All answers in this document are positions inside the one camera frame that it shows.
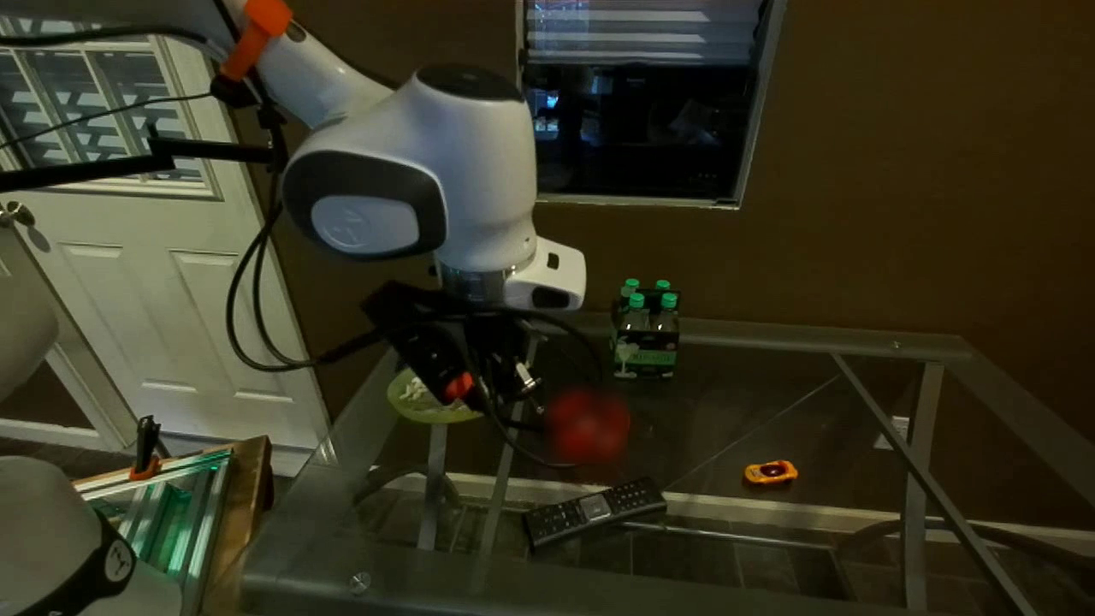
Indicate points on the green glass pane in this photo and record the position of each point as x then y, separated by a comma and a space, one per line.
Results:
164, 515

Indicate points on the pack of green-capped bottles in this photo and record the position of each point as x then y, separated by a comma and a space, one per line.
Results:
647, 330

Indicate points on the black remote control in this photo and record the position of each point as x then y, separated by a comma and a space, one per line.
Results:
598, 510

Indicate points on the orange and black clamp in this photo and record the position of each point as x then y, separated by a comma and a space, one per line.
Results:
146, 445

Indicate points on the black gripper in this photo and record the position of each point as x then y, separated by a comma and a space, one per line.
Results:
456, 320

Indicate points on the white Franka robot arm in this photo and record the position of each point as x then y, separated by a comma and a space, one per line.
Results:
423, 159

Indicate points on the white-framed window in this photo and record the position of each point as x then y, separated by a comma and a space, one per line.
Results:
639, 116

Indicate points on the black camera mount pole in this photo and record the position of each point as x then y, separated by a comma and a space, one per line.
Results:
113, 170

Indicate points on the glass table with metal frame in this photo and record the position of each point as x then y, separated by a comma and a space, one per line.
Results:
797, 515

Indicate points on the yellow-green plastic plate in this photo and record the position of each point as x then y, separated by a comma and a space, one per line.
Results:
423, 401

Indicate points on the white panel door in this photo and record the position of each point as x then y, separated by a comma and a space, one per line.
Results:
147, 297

